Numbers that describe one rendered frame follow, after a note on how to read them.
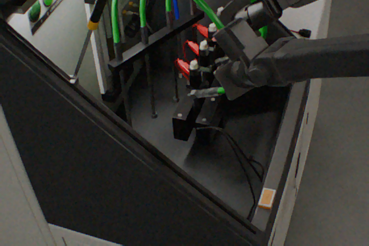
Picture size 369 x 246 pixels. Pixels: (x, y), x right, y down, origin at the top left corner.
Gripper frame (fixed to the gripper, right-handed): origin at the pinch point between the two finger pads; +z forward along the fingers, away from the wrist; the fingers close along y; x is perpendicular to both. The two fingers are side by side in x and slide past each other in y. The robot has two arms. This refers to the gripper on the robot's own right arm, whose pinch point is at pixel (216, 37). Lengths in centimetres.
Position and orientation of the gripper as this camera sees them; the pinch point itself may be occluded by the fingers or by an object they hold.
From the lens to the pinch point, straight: 132.3
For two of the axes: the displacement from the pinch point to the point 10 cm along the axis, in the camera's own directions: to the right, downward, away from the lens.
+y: -6.1, -7.6, -2.0
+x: -5.5, 5.9, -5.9
